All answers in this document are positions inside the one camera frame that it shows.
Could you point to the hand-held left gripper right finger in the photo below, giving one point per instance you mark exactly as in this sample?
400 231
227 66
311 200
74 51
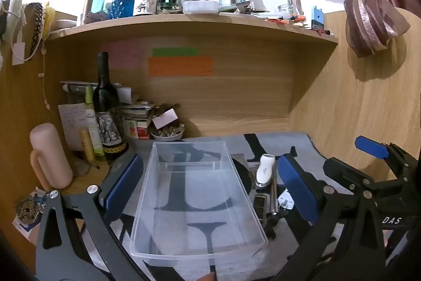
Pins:
296 192

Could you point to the handwritten paper sheet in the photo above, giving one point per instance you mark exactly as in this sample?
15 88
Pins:
70 123

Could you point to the tall glass jar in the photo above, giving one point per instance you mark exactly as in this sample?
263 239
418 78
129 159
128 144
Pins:
293 1

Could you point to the white paper tag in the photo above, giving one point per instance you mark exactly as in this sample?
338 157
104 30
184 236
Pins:
19 52

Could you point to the green tube bottle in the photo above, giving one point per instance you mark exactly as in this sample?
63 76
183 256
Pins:
92 126

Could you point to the rolled white paper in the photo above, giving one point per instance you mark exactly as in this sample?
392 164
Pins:
79 87

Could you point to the green sticky note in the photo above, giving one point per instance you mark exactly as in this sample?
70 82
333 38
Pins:
176 51

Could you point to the round metal ornament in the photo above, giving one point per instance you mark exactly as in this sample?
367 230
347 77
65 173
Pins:
28 209

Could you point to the patterned headband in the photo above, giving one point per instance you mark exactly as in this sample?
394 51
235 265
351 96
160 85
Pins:
36 27

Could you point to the orange cloth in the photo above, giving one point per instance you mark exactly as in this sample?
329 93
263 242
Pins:
207 277

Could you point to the orange sticky note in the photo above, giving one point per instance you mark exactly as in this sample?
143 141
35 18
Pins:
181 66

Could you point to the blue white packet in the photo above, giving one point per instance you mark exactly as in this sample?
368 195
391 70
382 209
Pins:
24 230

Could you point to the white fluffy ornament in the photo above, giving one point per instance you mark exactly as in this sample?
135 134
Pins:
14 1

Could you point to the small glass jar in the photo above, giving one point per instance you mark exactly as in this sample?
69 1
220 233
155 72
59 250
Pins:
284 8

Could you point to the wooden shelf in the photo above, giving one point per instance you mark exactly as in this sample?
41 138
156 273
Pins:
197 27

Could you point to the white electric shaver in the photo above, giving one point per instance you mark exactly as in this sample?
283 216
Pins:
264 169

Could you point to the dark brown rectangular case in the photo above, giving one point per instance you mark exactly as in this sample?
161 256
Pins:
260 206

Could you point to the silver key bunch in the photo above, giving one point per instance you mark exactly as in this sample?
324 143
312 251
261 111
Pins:
274 197

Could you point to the yellow wooden stick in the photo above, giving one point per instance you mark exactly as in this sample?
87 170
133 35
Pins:
87 146

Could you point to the dark wine bottle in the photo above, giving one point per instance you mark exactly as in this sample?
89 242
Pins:
105 109

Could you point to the stack of books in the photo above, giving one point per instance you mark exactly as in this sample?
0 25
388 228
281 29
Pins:
136 118

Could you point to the white printed jar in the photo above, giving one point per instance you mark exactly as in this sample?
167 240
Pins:
145 3

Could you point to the white rectangular box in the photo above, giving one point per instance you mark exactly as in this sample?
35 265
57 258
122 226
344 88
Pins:
200 6

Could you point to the thin-rim eyeglasses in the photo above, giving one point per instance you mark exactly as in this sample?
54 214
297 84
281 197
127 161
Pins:
80 169

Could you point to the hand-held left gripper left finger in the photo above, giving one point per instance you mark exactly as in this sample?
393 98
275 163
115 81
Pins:
123 182

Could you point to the pink sticky note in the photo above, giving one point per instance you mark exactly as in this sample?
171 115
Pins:
120 54

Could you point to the yellow cloth item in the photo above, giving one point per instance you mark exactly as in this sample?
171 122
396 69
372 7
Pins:
49 19

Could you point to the clear plastic container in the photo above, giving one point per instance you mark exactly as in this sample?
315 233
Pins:
197 202

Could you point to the blue box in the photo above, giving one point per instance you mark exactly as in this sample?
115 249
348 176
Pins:
317 17

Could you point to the white bowl of stones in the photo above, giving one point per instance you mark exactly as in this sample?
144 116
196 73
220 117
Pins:
167 134

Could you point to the white plug adapter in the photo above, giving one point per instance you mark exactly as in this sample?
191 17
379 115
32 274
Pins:
286 200

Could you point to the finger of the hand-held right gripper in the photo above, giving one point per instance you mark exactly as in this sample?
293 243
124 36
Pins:
371 146
345 170

